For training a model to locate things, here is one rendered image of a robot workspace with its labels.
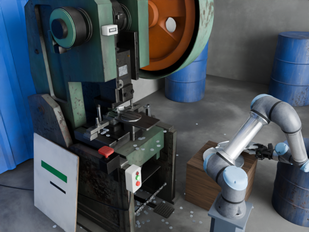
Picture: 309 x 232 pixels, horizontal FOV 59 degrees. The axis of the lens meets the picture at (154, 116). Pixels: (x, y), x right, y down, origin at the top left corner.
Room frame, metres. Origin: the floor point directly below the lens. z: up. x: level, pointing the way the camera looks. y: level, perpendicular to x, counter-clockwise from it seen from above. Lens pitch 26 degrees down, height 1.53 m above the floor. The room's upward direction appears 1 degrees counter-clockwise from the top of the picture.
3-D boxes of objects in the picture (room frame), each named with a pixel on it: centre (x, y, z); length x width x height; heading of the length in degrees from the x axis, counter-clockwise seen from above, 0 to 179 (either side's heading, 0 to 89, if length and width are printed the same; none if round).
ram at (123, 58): (1.55, 0.21, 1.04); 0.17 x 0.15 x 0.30; 55
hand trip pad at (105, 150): (1.17, 0.25, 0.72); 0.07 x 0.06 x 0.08; 55
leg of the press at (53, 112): (1.44, 0.52, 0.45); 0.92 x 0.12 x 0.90; 55
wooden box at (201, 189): (1.65, -0.50, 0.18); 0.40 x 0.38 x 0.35; 55
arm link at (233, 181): (1.08, -0.39, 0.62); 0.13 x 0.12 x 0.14; 25
